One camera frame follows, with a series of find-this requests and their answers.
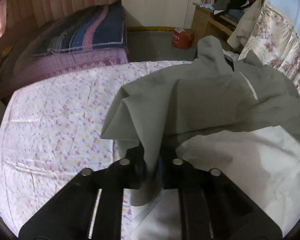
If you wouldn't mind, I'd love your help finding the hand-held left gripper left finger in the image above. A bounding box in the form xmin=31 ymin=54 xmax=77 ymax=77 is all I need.
xmin=18 ymin=147 xmax=153 ymax=240

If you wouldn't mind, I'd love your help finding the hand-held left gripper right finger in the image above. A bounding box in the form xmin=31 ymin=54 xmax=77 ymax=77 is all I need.
xmin=158 ymin=150 xmax=283 ymax=240

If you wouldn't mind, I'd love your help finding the grey and white jacket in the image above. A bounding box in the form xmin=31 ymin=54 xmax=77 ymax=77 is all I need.
xmin=101 ymin=35 xmax=300 ymax=240

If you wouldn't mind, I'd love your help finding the floral bed sheet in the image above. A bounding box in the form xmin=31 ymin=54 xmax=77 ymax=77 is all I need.
xmin=0 ymin=60 xmax=193 ymax=240

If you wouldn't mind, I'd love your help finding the red canister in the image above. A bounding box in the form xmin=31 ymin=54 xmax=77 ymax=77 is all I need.
xmin=171 ymin=27 xmax=194 ymax=49

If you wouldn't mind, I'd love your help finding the blue striped folded quilt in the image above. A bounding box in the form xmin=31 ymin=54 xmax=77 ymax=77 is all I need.
xmin=30 ymin=0 xmax=128 ymax=58

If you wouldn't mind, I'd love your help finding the wooden desk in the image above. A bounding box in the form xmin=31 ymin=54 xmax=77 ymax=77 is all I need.
xmin=191 ymin=2 xmax=240 ymax=48

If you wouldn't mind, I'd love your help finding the cream hanging cloth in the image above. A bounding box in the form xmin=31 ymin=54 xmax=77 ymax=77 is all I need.
xmin=227 ymin=0 xmax=263 ymax=53

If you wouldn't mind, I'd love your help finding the white wardrobe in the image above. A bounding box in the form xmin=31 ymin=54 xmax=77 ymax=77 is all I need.
xmin=121 ymin=0 xmax=223 ymax=29

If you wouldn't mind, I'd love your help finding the floral curtain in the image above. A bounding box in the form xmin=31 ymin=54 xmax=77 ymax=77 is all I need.
xmin=238 ymin=2 xmax=300 ymax=98

